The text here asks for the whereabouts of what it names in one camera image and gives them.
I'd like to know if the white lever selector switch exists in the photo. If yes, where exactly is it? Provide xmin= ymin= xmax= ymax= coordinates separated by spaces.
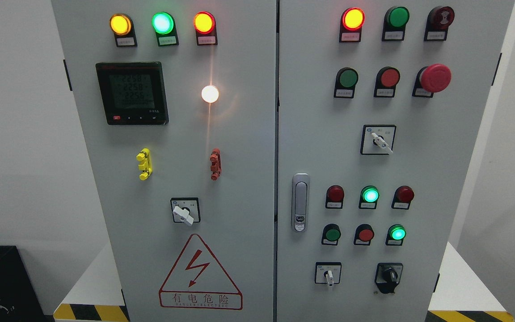
xmin=360 ymin=125 xmax=397 ymax=155

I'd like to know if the white handle selector switch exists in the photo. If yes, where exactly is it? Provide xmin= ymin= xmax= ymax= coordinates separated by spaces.
xmin=170 ymin=197 xmax=201 ymax=226

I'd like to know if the grey left cabinet door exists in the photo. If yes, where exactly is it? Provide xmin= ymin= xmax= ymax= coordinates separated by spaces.
xmin=52 ymin=0 xmax=277 ymax=322

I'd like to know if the red push button lower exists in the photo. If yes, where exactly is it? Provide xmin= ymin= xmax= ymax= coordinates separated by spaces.
xmin=353 ymin=224 xmax=375 ymax=246

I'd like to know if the red lit lamp right door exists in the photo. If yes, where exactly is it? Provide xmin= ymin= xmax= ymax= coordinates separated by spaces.
xmin=339 ymin=7 xmax=365 ymax=43

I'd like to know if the silver door lock handle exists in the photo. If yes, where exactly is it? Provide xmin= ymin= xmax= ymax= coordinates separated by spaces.
xmin=291 ymin=173 xmax=309 ymax=232

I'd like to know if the black knob rotary switch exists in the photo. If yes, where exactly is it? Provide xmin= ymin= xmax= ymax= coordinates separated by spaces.
xmin=375 ymin=263 xmax=403 ymax=294

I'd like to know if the red-rim yellow indicator lamp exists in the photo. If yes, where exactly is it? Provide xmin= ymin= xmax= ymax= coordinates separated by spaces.
xmin=193 ymin=12 xmax=217 ymax=46

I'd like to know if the red push button second row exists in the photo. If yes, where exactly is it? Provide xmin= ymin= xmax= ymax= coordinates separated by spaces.
xmin=373 ymin=67 xmax=401 ymax=98

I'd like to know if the dark red indicator lamp left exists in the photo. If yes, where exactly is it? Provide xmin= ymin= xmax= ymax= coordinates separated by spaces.
xmin=325 ymin=185 xmax=345 ymax=209

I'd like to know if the red electric hazard sticker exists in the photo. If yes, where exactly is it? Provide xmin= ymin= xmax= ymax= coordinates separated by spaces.
xmin=159 ymin=233 xmax=243 ymax=310

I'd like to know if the small white selector switch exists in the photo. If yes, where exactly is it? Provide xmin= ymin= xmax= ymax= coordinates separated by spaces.
xmin=313 ymin=262 xmax=342 ymax=290

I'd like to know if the black box lower left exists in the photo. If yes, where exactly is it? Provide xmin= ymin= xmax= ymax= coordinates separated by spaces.
xmin=0 ymin=246 xmax=46 ymax=322

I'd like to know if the white platform with hazard stripes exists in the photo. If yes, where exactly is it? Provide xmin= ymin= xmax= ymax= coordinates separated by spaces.
xmin=53 ymin=243 xmax=514 ymax=322

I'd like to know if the green push button second row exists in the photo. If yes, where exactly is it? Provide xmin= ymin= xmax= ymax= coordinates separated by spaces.
xmin=333 ymin=67 xmax=359 ymax=99

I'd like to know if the red emergency stop button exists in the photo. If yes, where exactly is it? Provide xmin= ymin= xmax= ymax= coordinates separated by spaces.
xmin=412 ymin=64 xmax=452 ymax=98

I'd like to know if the green lit indicator lamp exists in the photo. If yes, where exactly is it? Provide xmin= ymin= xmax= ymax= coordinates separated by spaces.
xmin=151 ymin=12 xmax=179 ymax=47

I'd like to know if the grey right cabinet door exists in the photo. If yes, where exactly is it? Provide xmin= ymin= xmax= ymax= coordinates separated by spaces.
xmin=277 ymin=0 xmax=515 ymax=322

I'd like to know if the green push button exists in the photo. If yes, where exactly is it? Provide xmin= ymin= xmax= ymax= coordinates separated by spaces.
xmin=381 ymin=6 xmax=409 ymax=42
xmin=321 ymin=223 xmax=341 ymax=246

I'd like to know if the red black buzzer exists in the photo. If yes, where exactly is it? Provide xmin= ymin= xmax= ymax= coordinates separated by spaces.
xmin=424 ymin=6 xmax=455 ymax=42

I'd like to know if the grey cabinet door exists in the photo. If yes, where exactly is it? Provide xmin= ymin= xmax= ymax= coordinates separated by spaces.
xmin=277 ymin=0 xmax=515 ymax=322
xmin=52 ymin=0 xmax=277 ymax=322

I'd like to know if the yellow indicator lamp top left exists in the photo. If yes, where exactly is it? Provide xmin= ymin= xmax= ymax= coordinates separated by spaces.
xmin=109 ymin=13 xmax=137 ymax=47

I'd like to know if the green push button lower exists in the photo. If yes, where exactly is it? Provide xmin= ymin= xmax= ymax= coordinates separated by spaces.
xmin=321 ymin=223 xmax=341 ymax=246

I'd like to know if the green lamp lower right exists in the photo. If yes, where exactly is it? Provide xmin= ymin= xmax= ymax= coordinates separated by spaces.
xmin=385 ymin=224 xmax=406 ymax=246

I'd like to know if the green push button top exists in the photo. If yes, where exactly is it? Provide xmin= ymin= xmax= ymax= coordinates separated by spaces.
xmin=381 ymin=6 xmax=409 ymax=42

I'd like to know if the red indicator lamp right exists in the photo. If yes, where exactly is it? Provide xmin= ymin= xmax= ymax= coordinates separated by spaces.
xmin=392 ymin=186 xmax=415 ymax=210

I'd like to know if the black digital power meter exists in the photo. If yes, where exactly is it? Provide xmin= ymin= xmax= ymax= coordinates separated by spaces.
xmin=95 ymin=61 xmax=169 ymax=126

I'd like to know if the green lit lamp middle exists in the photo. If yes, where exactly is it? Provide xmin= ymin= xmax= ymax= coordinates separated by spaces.
xmin=359 ymin=185 xmax=380 ymax=210

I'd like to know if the white glowing lamp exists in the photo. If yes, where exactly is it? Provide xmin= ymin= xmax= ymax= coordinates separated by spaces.
xmin=201 ymin=85 xmax=220 ymax=104

